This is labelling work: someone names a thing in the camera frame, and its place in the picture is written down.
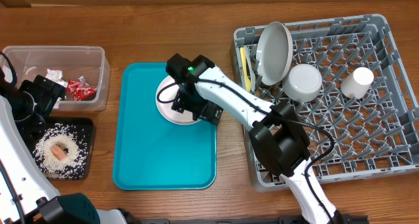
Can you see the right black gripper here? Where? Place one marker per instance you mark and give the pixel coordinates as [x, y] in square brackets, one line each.
[209, 113]

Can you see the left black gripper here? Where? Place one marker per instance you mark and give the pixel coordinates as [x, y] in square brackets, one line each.
[46, 91]

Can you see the pink round plate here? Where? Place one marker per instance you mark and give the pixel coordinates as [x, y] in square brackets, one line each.
[165, 109]

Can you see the white napkin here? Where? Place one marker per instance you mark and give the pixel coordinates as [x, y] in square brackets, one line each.
[56, 76]

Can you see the red sauce packet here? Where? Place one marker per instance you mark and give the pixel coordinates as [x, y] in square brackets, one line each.
[80, 91]

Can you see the orange food cube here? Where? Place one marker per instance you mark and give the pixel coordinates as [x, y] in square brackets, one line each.
[58, 152]

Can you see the yellow plastic fork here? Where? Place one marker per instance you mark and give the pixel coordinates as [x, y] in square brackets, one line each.
[244, 66]

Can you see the white rice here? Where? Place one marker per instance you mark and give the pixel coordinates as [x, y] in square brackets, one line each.
[75, 146]

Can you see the grey round plate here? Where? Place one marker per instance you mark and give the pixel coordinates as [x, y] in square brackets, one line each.
[274, 53]

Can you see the white small bowl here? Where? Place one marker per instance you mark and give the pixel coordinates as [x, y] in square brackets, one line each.
[302, 83]

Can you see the white paper cup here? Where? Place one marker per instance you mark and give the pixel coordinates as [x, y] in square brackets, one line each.
[357, 83]

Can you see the silver foil wrapper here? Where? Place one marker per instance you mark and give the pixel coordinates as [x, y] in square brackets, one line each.
[82, 80]

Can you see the light grey plastic knife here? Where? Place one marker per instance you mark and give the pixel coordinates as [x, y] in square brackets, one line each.
[251, 73]

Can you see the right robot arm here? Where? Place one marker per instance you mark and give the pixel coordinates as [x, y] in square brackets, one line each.
[284, 145]

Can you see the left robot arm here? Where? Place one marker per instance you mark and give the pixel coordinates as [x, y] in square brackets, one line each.
[26, 195]

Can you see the grey plastic dishwasher rack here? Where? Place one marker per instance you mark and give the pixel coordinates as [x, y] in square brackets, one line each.
[376, 135]

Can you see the black plastic tray bin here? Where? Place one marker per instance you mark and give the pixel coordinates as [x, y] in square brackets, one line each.
[31, 134]

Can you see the clear plastic bin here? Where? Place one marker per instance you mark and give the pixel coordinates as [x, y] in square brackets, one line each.
[75, 62]

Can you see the teal plastic tray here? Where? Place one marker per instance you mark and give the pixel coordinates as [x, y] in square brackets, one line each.
[152, 153]

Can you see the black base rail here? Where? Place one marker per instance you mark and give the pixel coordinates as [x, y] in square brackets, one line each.
[289, 219]

